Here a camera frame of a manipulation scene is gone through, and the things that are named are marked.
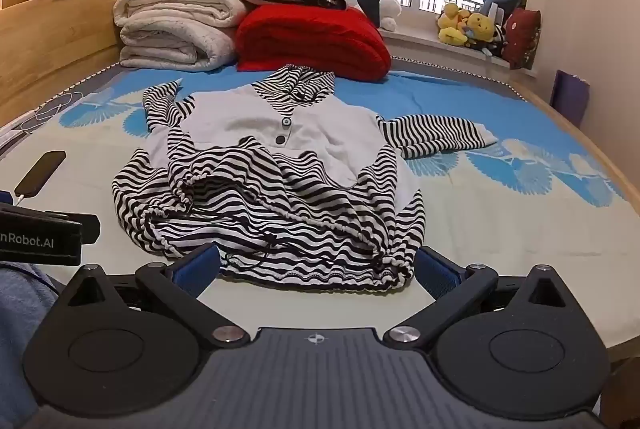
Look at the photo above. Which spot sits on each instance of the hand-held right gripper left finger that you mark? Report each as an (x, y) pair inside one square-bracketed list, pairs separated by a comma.
[(197, 270)]

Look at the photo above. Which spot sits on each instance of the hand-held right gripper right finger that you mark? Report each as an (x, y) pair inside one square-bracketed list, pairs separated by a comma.
[(434, 271)]

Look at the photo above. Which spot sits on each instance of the black white striped hoodie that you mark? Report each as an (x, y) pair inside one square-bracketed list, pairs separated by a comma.
[(240, 124)]

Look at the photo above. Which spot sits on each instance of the black phone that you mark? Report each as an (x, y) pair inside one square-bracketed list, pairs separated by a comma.
[(40, 174)]

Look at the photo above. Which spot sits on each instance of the blue and cream bed sheet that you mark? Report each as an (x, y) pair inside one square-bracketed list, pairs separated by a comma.
[(500, 234)]

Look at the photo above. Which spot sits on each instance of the person's blue clothing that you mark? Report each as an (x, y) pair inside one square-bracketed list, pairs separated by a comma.
[(20, 324)]

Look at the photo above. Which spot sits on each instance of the purple box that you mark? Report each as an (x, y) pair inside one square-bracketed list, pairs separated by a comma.
[(570, 96)]

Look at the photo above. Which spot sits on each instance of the striped bee plush toy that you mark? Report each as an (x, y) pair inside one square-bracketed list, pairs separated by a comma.
[(496, 40)]

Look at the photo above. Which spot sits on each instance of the yellow duck plush toy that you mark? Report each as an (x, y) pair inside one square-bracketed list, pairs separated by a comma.
[(452, 26)]

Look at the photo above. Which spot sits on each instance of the cream folded fleece blanket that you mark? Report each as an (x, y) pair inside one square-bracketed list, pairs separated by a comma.
[(170, 24)]

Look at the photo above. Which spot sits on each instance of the yellow and blue plush toy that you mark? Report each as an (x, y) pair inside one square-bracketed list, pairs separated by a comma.
[(480, 26)]

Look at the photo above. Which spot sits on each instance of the red folded blanket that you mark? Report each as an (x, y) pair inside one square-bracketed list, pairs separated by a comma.
[(310, 39)]

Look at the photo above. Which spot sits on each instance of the white plush toy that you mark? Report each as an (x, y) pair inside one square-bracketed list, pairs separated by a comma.
[(390, 9)]

